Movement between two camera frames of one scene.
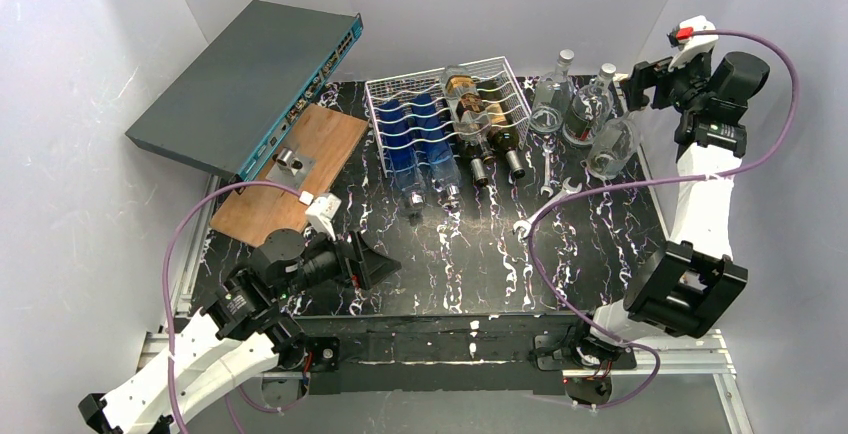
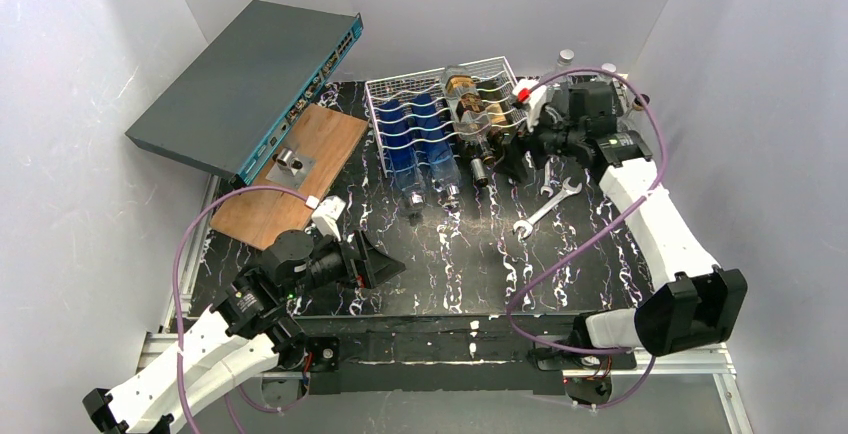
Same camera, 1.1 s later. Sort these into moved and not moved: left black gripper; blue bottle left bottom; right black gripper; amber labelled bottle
Moved: right black gripper
Not moved: amber labelled bottle; left black gripper; blue bottle left bottom
